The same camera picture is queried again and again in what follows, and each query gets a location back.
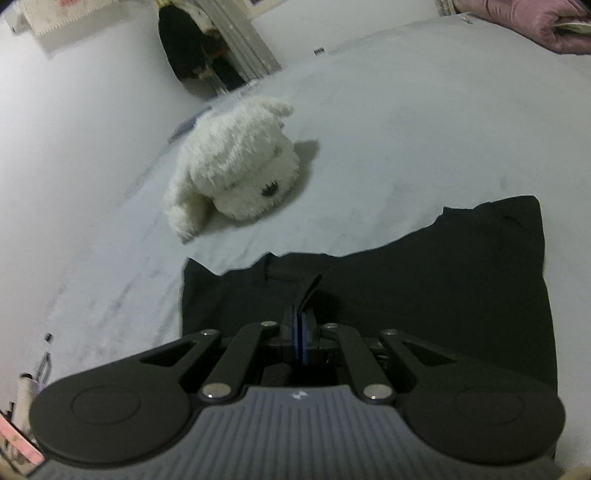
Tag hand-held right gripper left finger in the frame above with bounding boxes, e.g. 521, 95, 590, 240
137, 305, 299, 403

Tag pink pillow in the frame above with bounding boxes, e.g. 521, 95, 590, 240
455, 0, 591, 56

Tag grey bed sheet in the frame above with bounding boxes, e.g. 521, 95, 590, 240
0, 16, 591, 416

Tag white hanging cloth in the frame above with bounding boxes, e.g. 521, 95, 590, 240
21, 0, 124, 40

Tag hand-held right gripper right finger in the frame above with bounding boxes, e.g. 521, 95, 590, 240
298, 305, 463, 404

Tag white plush dog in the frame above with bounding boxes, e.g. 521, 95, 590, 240
164, 96, 306, 243

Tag dark hanging clothes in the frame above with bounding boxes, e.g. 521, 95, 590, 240
157, 0, 248, 94

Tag aluminium door frame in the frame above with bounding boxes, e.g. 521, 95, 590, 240
196, 0, 284, 82

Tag black shirt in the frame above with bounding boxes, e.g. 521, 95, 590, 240
178, 195, 560, 462

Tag pale green patterned cloth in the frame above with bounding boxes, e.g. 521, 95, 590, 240
554, 19, 591, 38

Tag beige roll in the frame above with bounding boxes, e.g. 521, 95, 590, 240
17, 373, 38, 431

